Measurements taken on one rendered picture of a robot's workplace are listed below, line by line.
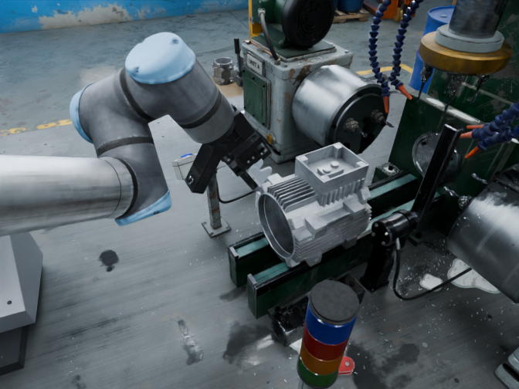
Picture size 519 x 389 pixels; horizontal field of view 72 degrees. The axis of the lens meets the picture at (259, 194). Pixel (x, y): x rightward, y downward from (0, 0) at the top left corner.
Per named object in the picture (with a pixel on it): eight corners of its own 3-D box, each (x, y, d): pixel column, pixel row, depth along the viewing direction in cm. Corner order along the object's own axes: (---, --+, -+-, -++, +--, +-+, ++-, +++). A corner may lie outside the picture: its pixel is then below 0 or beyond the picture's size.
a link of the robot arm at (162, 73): (124, 45, 54) (178, 14, 51) (174, 100, 64) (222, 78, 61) (114, 84, 49) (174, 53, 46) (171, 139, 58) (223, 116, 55)
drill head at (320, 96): (321, 108, 142) (330, 43, 125) (388, 153, 118) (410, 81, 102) (267, 123, 132) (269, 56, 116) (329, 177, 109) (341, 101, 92)
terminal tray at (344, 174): (334, 166, 86) (338, 141, 82) (364, 191, 80) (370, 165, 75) (293, 181, 82) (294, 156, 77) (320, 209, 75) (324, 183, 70)
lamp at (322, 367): (324, 327, 55) (327, 312, 52) (350, 361, 51) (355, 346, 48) (292, 346, 53) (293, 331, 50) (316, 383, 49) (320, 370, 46)
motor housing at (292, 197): (317, 202, 99) (325, 145, 87) (363, 248, 87) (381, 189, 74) (254, 228, 92) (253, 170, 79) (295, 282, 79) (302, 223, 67)
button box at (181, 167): (235, 160, 100) (229, 142, 99) (244, 160, 94) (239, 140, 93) (177, 179, 94) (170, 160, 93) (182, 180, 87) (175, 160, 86)
